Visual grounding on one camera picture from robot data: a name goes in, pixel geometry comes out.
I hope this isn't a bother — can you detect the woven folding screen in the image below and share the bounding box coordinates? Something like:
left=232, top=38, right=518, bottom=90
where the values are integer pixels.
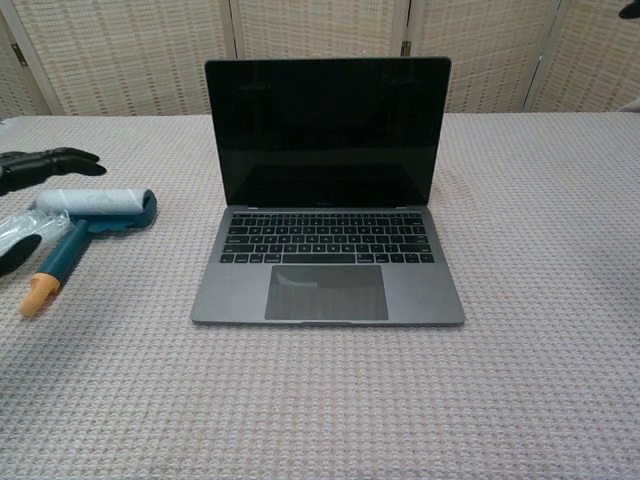
left=0, top=0, right=640, bottom=119

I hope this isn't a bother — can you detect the teal lint roller orange tip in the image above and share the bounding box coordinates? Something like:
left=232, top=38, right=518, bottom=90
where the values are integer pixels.
left=19, top=185, right=159, bottom=318

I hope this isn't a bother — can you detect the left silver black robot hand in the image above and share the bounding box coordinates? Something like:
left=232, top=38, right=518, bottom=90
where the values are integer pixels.
left=0, top=147, right=108, bottom=279

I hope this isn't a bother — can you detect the clear plastic roller cover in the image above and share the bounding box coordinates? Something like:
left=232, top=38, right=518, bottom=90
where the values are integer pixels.
left=0, top=208, right=72, bottom=257

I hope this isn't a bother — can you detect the silver laptop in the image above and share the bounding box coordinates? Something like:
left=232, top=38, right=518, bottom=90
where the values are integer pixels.
left=190, top=56, right=466, bottom=329

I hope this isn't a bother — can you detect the beige waffle weave tablecloth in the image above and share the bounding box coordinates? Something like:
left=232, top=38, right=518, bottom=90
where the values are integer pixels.
left=0, top=97, right=640, bottom=480

